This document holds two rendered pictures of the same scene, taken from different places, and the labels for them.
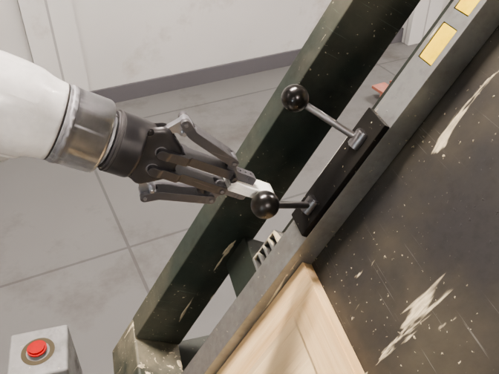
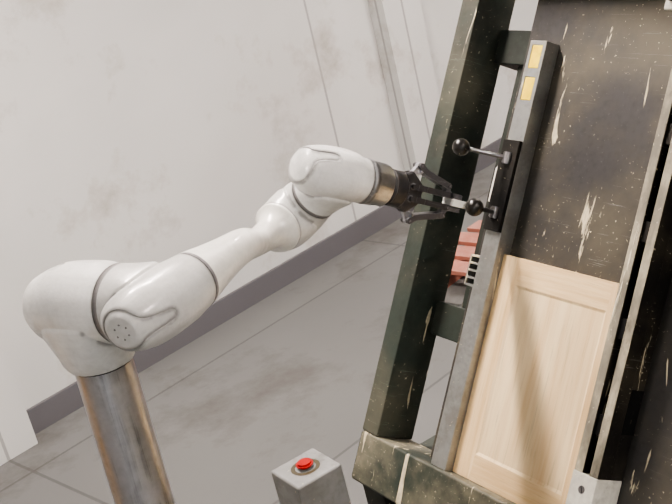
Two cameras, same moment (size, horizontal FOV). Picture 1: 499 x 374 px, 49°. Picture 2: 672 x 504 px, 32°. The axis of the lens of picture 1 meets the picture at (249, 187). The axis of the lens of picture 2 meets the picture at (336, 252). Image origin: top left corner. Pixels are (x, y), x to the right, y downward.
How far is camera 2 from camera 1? 183 cm
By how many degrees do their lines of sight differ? 22
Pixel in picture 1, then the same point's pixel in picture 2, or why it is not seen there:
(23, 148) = (362, 189)
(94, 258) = not seen: outside the picture
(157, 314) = (389, 402)
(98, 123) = (388, 170)
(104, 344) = not seen: outside the picture
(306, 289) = (515, 264)
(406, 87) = (521, 117)
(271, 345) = (509, 315)
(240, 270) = (448, 322)
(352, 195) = (517, 194)
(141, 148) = (408, 181)
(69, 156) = (380, 191)
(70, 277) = not seen: outside the picture
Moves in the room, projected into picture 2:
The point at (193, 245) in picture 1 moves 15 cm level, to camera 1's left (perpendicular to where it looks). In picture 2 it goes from (403, 319) to (344, 341)
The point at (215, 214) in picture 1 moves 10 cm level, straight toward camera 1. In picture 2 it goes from (413, 283) to (433, 294)
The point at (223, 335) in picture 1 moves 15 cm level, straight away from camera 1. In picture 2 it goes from (469, 341) to (436, 321)
